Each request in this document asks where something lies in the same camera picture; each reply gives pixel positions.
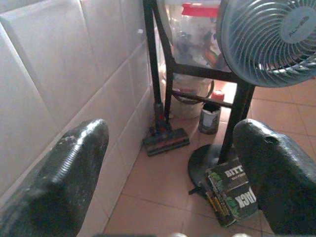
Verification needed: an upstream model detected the black green cardboard box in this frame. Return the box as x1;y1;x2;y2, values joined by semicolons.
205;158;259;228

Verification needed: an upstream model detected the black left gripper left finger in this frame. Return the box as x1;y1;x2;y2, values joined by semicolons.
0;118;110;237

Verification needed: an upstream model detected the open paint can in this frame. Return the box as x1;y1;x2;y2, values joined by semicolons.
198;103;221;135

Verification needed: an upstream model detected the white plastic bucket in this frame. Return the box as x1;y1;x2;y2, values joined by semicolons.
171;73;214;119

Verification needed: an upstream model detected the black stick vacuum cleaner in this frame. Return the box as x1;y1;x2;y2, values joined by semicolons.
142;0;191;157

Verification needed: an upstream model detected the clear plastic bin red lid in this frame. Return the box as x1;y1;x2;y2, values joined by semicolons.
158;0;232;73

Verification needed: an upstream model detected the grey blue standing fan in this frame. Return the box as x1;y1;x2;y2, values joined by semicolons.
188;0;316;196

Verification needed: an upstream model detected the red capped jar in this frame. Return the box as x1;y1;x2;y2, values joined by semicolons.
211;90;225;102

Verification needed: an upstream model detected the black metal table frame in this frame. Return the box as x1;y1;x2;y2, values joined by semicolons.
150;0;255;164

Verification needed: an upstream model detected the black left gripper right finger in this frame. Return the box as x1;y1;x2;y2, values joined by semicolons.
233;118;316;237

